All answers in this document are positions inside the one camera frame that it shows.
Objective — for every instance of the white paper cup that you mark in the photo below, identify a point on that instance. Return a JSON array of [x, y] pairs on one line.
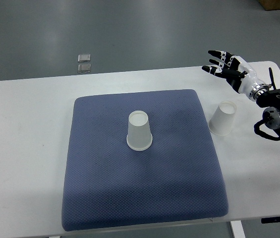
[[139, 137], [222, 119]]

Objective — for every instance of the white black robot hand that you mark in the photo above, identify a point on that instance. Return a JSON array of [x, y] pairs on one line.
[[236, 71]]

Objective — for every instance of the lower metal floor plate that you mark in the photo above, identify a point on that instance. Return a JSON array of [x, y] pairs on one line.
[[84, 68]]

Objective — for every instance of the metal floor plate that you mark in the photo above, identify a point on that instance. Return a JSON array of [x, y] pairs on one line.
[[84, 57], [84, 68]]

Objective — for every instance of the white table leg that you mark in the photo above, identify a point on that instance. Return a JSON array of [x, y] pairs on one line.
[[237, 229]]

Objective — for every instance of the blue fabric cushion mat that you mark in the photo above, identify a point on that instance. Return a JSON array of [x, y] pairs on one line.
[[107, 184]]

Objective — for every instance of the brown cardboard box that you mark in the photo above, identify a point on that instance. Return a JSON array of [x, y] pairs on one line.
[[270, 4]]

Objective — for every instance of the upper metal floor plate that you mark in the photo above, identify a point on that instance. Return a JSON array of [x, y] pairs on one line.
[[84, 57]]

